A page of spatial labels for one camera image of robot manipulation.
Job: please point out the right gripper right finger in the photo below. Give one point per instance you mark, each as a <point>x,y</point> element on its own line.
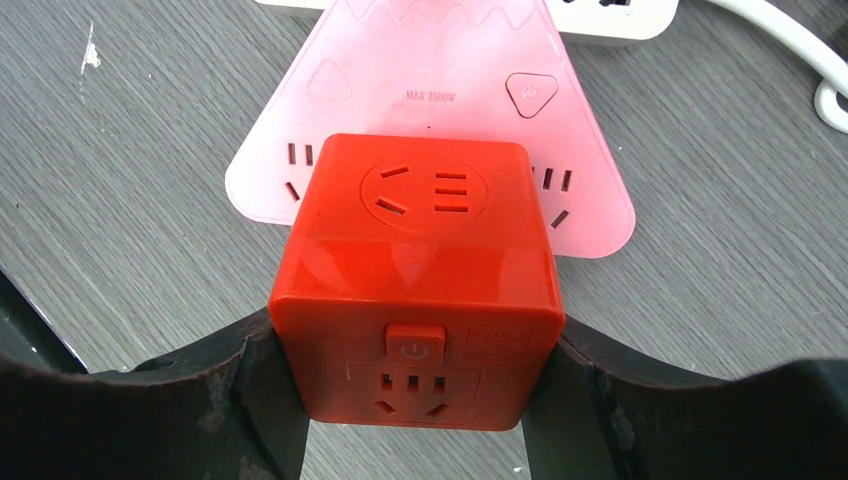
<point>603,410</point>

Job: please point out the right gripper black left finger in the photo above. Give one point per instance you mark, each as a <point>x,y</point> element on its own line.
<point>223,407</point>

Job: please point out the red cube adapter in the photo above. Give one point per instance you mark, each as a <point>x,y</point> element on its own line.
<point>417,287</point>

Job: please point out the pink triangular socket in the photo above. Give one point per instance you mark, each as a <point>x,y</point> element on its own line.
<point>471,70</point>

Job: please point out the small white power strip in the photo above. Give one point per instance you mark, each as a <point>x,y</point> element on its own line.
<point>609,16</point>

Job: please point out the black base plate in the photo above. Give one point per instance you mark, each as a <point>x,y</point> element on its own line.
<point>27,337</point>

